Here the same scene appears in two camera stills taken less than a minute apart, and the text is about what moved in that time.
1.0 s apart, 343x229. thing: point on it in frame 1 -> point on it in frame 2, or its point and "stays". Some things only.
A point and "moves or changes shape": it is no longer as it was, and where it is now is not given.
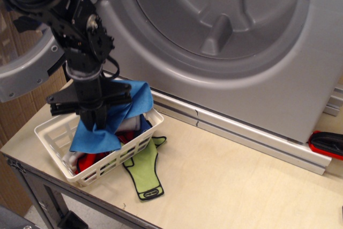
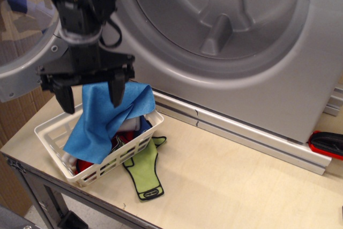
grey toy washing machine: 266,45 stays
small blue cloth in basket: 144,125 stays
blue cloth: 108,138 moves or changes shape
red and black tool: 327,143 stays
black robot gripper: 91,97 -> 86,62
